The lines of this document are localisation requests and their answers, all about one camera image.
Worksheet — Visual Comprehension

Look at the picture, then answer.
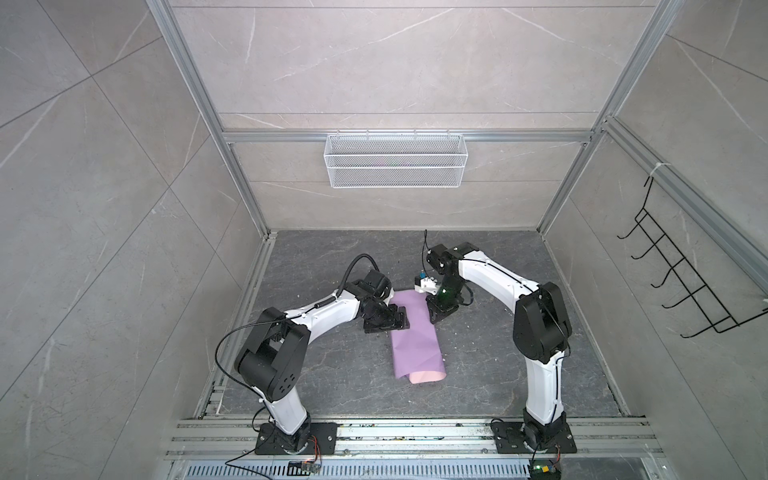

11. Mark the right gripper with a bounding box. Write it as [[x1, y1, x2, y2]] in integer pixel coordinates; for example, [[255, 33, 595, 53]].
[[424, 278, 466, 324]]

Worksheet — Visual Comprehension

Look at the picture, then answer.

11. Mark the pink wrapping paper sheet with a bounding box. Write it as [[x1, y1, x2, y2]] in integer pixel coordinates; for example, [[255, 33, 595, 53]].
[[390, 290, 446, 384]]

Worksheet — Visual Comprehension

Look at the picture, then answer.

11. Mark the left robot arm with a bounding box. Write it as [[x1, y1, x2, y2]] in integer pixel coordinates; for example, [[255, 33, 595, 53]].
[[234, 269, 409, 450]]

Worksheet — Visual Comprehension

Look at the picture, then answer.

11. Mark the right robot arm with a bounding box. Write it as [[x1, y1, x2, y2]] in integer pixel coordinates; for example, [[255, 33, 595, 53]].
[[426, 242, 572, 449]]

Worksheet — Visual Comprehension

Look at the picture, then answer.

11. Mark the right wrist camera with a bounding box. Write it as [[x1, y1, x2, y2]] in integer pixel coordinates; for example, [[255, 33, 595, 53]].
[[414, 272, 440, 295]]

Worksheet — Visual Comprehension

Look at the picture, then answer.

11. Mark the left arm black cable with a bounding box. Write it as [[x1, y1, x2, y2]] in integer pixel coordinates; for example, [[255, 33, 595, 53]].
[[334, 253, 380, 301]]

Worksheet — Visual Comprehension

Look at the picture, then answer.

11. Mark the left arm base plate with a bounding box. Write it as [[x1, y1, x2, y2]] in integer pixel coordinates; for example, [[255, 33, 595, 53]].
[[255, 422, 339, 456]]

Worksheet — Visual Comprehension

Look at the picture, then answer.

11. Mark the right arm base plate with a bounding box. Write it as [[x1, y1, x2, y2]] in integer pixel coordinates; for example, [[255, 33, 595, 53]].
[[489, 419, 578, 454]]

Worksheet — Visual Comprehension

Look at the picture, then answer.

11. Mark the white wire mesh basket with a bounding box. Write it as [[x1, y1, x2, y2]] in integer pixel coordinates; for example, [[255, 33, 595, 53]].
[[323, 133, 469, 189]]

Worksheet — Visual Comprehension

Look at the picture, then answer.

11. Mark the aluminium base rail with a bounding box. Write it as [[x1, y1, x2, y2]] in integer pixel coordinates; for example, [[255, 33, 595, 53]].
[[162, 416, 676, 479]]

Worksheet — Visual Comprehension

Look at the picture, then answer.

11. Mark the black wire hook rack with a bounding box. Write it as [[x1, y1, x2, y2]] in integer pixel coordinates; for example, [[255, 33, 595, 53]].
[[616, 176, 767, 339]]

